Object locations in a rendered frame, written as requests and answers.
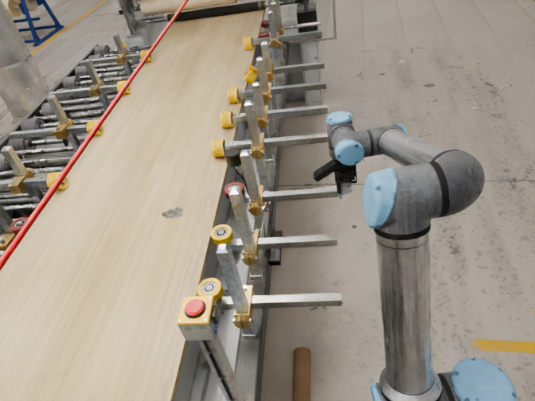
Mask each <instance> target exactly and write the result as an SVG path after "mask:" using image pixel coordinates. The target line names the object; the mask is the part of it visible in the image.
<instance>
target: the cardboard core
mask: <svg viewBox="0 0 535 401"><path fill-rule="evenodd" d="M292 401H310V350H309V349H308V348H304V347H298V348H296V349H295V350H294V369H293V400H292Z"/></svg>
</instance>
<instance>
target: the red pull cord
mask: <svg viewBox="0 0 535 401"><path fill-rule="evenodd" d="M188 1H189V0H185V1H184V2H183V3H182V5H181V6H180V8H179V9H178V11H177V12H176V14H175V15H174V16H173V17H172V19H171V20H170V22H169V23H168V25H167V26H166V28H165V29H164V30H163V31H162V33H161V34H160V36H159V37H158V39H157V40H156V42H155V43H154V44H153V45H152V47H151V48H150V50H149V51H148V53H147V54H146V55H145V56H144V58H143V59H142V61H141V62H140V64H139V65H138V67H137V68H136V69H135V70H134V72H133V73H132V75H131V76H130V78H129V79H128V81H127V82H126V83H125V84H124V86H123V87H122V89H121V90H120V91H119V93H118V95H117V96H116V97H115V98H114V100H113V101H112V102H111V104H110V106H109V107H108V108H107V110H106V111H105V112H104V113H103V115H102V117H101V118H100V120H99V121H98V123H97V124H96V125H95V126H94V128H93V129H92V131H91V132H90V134H89V135H88V136H87V138H86V139H85V140H84V142H83V143H82V144H81V146H80V148H79V149H78V150H77V152H76V153H75V154H74V155H73V157H72V159H71V160H70V161H69V163H68V164H67V165H66V166H65V168H64V170H63V171H62V172H61V174H60V176H59V177H58V178H57V179H56V181H55V182H54V183H53V185H52V187H51V188H50V189H49V191H48V192H47V193H46V194H45V196H44V197H43V199H42V200H41V202H40V203H39V205H38V206H37V207H36V208H35V210H34V211H33V213H32V214H31V216H30V217H29V219H28V220H27V221H26V222H25V224H24V225H23V227H22V228H21V230H20V231H19V233H18V234H17V235H16V236H15V238H14V240H13V241H12V242H11V244H10V245H9V246H8V248H7V249H6V250H5V252H4V253H3V255H2V256H1V258H0V270H1V269H2V268H3V267H4V265H5V264H6V262H7V260H8V259H9V257H10V256H11V255H12V254H13V252H14V250H15V249H16V248H17V246H18V244H19V243H20V242H21V240H22V239H23V238H24V236H25V234H26V233H27V231H28V230H29V229H30V228H31V226H32V225H33V223H34V221H35V220H36V219H37V218H38V216H39V215H40V213H41V211H42V210H43V209H44V207H45V206H46V205H47V203H48V202H49V200H50V199H51V197H52V196H53V194H54V193H55V192H56V191H57V189H58V187H59V186H60V184H61V183H62V181H63V180H64V179H65V177H66V176H67V174H68V173H69V171H70V170H71V168H72V167H73V166H74V165H75V163H76V161H77V160H78V158H79V157H80V155H81V154H82V153H83V152H84V150H85V148H86V147H87V145H88V144H89V142H90V141H91V140H92V138H93V137H94V136H95V134H96V132H97V131H98V129H99V128H100V127H101V126H102V124H103V122H104V121H105V119H106V118H107V117H108V116H109V114H110V113H111V111H112V109H113V108H114V107H115V105H116V104H117V103H118V101H119V100H120V98H121V97H122V95H123V93H124V92H125V91H126V90H127V88H128V87H129V85H130V84H131V82H132V81H133V79H134V78H135V77H136V75H137V74H138V72H139V71H140V69H141V68H142V66H143V65H144V64H145V62H146V61H147V59H148V58H149V56H150V55H151V53H152V52H153V51H154V49H155V48H156V46H157V45H158V43H159V42H160V40H161V39H162V38H163V36H164V35H165V34H166V32H167V30H168V29H169V28H170V26H171V25H172V24H173V22H174V20H175V19H176V17H177V16H178V15H179V14H180V12H181V11H182V9H183V7H184V6H185V4H186V3H187V2H188Z"/></svg>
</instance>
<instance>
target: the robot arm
mask: <svg viewBox="0 0 535 401"><path fill-rule="evenodd" d="M326 126H327V136H328V145H329V155H330V157H331V158H332V160H331V161H329V162H327V163H326V164H325V165H323V166H322V167H320V168H319V169H317V170H315V171H314V172H313V174H314V179H315V180H316V181H317V182H318V181H321V180H322V179H323V178H324V177H326V176H328V175H329V174H331V173H333V172H334V174H335V183H337V191H338V197H339V198H340V199H341V198H342V195H346V194H348V193H352V192H353V190H352V189H350V187H351V186H352V184H353V183H357V172H356V164H357V163H359V162H360V161H361V160H362V159H363V158H366V157H370V156H375V155H380V154H384V155H386V156H389V157H390V158H391V159H393V160H394V161H396V162H397V163H399V164H400V165H402V166H401V167H396V168H387V169H383V170H380V171H376V172H373V173H371V174H370V175H369V176H368V177H367V178H366V180H365V184H364V189H363V208H364V215H365V221H366V223H367V224H368V226H369V227H370V228H373V230H374V232H375V234H376V245H377V264H378V274H379V285H380V295H381V315H382V325H383V335H384V346H385V365H386V367H385V368H384V369H383V370H382V372H381V374H380V378H379V383H378V382H376V383H372V384H371V385H370V390H371V393H372V397H373V401H516V398H517V396H516V391H515V388H514V385H513V383H512V381H511V380H510V378H509V377H508V375H507V374H505V373H504V371H503V370H501V369H500V368H499V367H498V366H497V365H495V364H493V363H491V362H489V361H488V360H484V359H480V358H467V359H465V360H461V361H460V362H458V363H457V365H456V366H454V368H453V370H452V372H443V373H438V374H436V372H435V371H434V370H433V367H432V302H431V269H430V236H429V232H430V230H431V219H435V218H440V217H445V216H450V215H454V214H456V213H458V212H461V211H462V210H464V209H466V208H468V207H469V206H470V205H472V204H473V203H474V202H475V201H476V200H477V199H478V197H479V196H480V194H481V192H482V189H483V186H484V184H485V174H484V170H483V167H482V165H481V163H480V162H479V161H478V159H476V158H475V157H474V156H472V155H471V154H469V153H467V152H465V151H462V150H441V149H440V148H438V147H435V146H433V145H431V144H428V143H426V142H424V141H421V140H419V139H418V138H414V137H412V136H411V135H409V134H408V132H407V130H406V128H404V126H403V125H401V124H393V125H391V126H386V127H378V128H373V129H368V130H360V131H355V129H354V128H353V118H352V115H351V114H350V113H349V112H347V111H337V112H334V113H331V114H329V115H328V116H327V118H326ZM355 176H356V181H353V180H355ZM350 182H351V183H350Z"/></svg>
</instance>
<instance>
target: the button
mask: <svg viewBox="0 0 535 401"><path fill-rule="evenodd" d="M203 309H204V304H203V302H202V300H200V299H194V300H191V301H189V302H188V303H187V304H186V306H185V311H186V313H187V314H188V315H190V316H197V315H198V314H200V313H201V312H202V311H203Z"/></svg>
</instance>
